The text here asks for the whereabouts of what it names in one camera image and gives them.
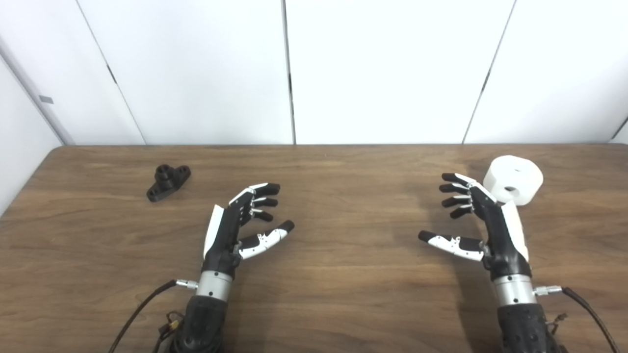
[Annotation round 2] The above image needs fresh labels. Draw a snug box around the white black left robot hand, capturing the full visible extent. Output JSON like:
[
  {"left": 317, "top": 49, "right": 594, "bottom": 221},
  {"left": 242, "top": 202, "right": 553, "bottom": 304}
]
[{"left": 202, "top": 183, "right": 295, "bottom": 280}]

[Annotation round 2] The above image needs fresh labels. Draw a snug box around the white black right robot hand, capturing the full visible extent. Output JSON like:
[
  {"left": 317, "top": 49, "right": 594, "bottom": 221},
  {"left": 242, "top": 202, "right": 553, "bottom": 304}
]
[{"left": 418, "top": 173, "right": 533, "bottom": 281}]

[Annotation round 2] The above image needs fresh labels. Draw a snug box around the round white piece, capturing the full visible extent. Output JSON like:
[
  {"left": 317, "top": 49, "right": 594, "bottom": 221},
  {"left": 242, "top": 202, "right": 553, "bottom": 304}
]
[{"left": 483, "top": 155, "right": 544, "bottom": 206}]

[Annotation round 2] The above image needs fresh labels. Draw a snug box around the black flanged holder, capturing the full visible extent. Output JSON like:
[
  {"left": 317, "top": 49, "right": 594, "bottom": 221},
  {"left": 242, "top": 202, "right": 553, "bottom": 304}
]
[{"left": 146, "top": 164, "right": 191, "bottom": 203}]

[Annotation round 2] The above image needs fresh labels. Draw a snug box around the thin wire with yellow plug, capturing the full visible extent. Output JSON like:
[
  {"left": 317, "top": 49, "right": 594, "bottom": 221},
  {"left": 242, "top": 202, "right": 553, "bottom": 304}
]
[
  {"left": 157, "top": 311, "right": 185, "bottom": 344},
  {"left": 547, "top": 313, "right": 570, "bottom": 339}
]

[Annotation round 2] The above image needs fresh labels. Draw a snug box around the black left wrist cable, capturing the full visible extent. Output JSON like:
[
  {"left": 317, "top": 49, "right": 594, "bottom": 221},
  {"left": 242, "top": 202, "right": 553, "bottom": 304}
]
[{"left": 108, "top": 278, "right": 199, "bottom": 353}]

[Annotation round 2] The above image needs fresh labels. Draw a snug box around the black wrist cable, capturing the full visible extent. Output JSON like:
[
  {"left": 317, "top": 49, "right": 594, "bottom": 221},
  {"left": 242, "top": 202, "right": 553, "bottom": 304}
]
[
  {"left": 534, "top": 285, "right": 620, "bottom": 353},
  {"left": 108, "top": 278, "right": 199, "bottom": 353}
]

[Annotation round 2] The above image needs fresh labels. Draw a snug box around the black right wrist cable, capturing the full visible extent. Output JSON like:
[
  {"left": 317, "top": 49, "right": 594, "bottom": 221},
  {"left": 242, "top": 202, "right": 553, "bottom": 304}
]
[{"left": 534, "top": 285, "right": 620, "bottom": 353}]

